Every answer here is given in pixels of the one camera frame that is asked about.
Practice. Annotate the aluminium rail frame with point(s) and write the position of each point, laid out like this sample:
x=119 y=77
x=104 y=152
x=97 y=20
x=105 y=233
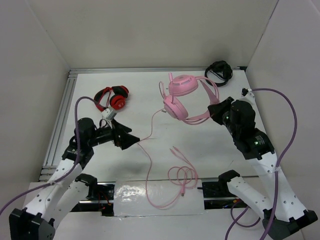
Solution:
x=208 y=146

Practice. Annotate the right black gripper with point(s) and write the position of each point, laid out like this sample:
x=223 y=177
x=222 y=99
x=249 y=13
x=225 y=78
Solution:
x=215 y=110

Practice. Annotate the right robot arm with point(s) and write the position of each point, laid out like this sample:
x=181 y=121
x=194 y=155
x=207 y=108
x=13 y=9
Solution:
x=281 y=211

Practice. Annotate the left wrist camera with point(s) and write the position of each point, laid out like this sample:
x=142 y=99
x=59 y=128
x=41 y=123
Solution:
x=109 y=113

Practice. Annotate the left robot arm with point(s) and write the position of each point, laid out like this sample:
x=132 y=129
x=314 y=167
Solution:
x=41 y=217

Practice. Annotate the black headphones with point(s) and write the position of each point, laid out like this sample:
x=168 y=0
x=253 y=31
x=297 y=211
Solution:
x=220 y=69

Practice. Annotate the pink headphones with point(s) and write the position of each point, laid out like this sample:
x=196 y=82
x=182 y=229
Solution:
x=186 y=97

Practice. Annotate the red headphones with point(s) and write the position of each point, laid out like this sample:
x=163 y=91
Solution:
x=116 y=98

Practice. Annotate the white taped sheet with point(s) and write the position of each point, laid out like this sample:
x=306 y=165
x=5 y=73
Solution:
x=157 y=198

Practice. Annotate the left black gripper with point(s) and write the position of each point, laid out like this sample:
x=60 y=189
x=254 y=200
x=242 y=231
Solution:
x=124 y=140

